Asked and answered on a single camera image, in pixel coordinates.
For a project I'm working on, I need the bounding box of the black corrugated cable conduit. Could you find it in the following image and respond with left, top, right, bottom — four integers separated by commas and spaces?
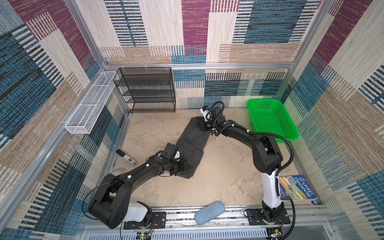
209, 100, 296, 240

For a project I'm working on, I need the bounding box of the black white remote control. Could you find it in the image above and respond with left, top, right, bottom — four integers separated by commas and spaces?
116, 150, 137, 166

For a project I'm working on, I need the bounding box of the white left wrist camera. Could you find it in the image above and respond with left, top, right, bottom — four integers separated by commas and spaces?
174, 151, 180, 161

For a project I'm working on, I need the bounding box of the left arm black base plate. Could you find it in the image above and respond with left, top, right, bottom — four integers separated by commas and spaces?
123, 212, 167, 230

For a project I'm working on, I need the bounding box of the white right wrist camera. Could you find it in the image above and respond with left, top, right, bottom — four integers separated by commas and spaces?
200, 106, 212, 122

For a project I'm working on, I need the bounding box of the white wire mesh tray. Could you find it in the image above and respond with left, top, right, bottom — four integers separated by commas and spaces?
65, 71, 117, 135

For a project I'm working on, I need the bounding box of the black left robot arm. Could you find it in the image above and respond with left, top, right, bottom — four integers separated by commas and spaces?
88, 143, 191, 229

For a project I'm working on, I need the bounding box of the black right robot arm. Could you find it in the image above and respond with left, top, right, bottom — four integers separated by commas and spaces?
198, 106, 284, 224

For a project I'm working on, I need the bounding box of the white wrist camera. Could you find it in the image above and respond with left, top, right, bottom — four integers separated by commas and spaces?
174, 151, 180, 161
200, 106, 212, 122

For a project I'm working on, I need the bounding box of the dark pinstriped long sleeve shirt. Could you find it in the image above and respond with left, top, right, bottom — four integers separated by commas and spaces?
176, 117, 210, 179

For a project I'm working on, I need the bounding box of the black wire mesh shelf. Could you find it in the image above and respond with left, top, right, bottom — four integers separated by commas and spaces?
115, 67, 176, 114

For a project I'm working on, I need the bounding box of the colourful treehouse book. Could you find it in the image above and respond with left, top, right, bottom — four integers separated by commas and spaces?
280, 175, 318, 201

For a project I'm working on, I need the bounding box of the white slotted cable duct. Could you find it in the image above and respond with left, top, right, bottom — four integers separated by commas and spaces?
110, 227, 268, 240

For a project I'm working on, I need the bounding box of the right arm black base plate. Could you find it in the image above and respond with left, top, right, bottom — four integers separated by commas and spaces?
243, 208, 291, 226

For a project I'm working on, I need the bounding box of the clear tape roll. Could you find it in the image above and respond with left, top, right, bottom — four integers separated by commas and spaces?
110, 168, 125, 176

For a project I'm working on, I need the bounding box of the blue-grey fuzzy microphone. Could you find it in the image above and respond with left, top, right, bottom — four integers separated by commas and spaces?
195, 201, 226, 226

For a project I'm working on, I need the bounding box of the green plastic basket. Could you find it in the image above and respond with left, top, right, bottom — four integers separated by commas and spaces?
247, 99, 300, 141

